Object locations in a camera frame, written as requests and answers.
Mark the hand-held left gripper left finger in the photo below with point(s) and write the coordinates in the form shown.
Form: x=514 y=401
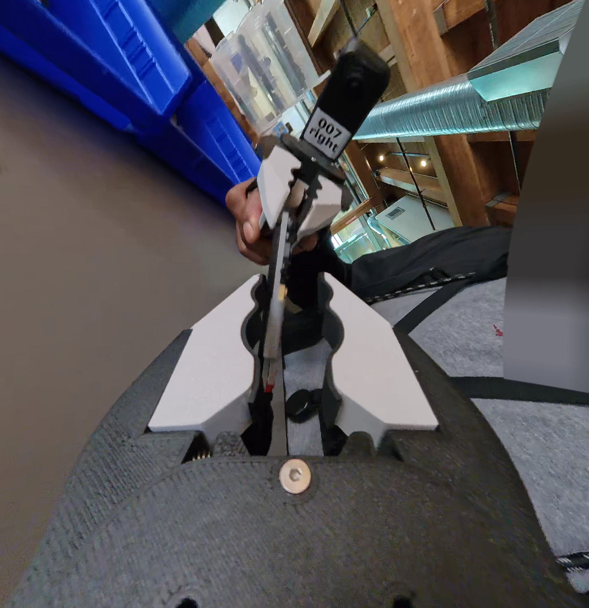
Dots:
x=204 y=375

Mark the person's right forearm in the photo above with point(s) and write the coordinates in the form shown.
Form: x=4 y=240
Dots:
x=418 y=261

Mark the teal plastic bin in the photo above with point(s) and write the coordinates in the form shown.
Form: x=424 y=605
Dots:
x=190 y=19

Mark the silver spiral air duct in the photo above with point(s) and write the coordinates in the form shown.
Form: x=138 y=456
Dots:
x=441 y=109

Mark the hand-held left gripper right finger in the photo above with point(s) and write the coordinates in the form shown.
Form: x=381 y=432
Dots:
x=384 y=380

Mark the blue plastic bin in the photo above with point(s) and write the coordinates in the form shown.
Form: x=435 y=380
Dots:
x=213 y=142
x=109 y=57

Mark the clear plastic organizer box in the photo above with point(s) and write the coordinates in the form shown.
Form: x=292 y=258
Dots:
x=256 y=61

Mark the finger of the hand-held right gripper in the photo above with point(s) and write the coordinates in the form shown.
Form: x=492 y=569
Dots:
x=323 y=211
x=275 y=185

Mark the person's right hand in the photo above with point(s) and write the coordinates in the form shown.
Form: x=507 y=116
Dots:
x=247 y=223

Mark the grey red toy brick model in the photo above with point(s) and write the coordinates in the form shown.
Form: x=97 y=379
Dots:
x=275 y=323

